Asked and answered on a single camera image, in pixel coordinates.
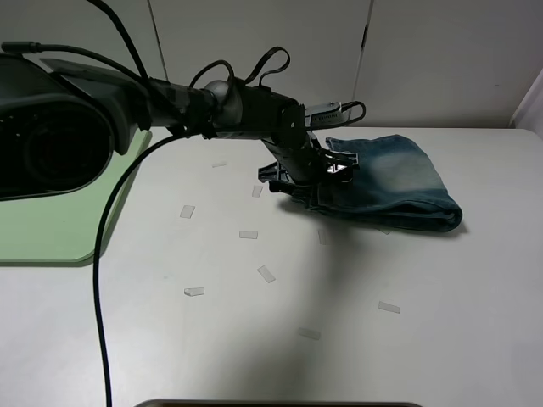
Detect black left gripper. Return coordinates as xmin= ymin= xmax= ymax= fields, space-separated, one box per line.
xmin=258 ymin=131 xmax=360 ymax=201

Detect blue denim children's shorts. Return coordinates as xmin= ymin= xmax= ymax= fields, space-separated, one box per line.
xmin=289 ymin=135 xmax=462 ymax=232

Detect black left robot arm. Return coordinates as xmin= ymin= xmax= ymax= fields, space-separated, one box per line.
xmin=1 ymin=54 xmax=359 ymax=200

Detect green plastic tray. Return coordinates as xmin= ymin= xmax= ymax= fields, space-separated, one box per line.
xmin=1 ymin=131 xmax=152 ymax=266

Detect clear tape piece upper middle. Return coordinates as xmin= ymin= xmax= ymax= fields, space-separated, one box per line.
xmin=251 ymin=186 xmax=263 ymax=198

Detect clear tape piece right middle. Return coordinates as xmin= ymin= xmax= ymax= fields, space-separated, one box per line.
xmin=318 ymin=229 xmax=328 ymax=245

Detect clear tape piece bottom centre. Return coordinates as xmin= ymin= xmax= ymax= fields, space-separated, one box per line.
xmin=297 ymin=327 xmax=322 ymax=341

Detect clear tape piece lower left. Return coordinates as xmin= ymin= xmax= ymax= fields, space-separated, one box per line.
xmin=184 ymin=287 xmax=205 ymax=298

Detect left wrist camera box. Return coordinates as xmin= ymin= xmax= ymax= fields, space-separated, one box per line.
xmin=305 ymin=102 xmax=344 ymax=128

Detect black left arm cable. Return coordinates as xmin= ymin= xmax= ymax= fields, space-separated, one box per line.
xmin=0 ymin=0 xmax=367 ymax=407

